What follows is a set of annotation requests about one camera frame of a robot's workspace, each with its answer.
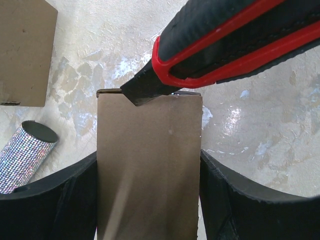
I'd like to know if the silver glitter microphone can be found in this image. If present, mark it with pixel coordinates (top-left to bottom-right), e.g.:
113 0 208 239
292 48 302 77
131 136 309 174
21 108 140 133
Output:
0 120 59 194

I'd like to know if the small cardboard box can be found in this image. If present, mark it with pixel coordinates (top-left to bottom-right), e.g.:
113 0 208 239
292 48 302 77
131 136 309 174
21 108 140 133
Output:
96 89 203 240

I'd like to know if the red black utility knife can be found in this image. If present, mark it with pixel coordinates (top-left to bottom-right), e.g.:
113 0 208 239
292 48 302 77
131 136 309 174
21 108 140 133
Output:
120 0 320 106

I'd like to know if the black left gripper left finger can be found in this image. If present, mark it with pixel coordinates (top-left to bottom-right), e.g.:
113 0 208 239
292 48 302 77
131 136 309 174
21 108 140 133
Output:
0 152 98 240

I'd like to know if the taped cardboard box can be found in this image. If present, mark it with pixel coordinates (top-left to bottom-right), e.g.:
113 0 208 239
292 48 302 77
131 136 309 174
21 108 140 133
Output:
0 0 58 107

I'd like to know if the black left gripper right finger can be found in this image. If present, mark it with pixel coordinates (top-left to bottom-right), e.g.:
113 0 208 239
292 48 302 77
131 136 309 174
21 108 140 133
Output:
199 150 320 240

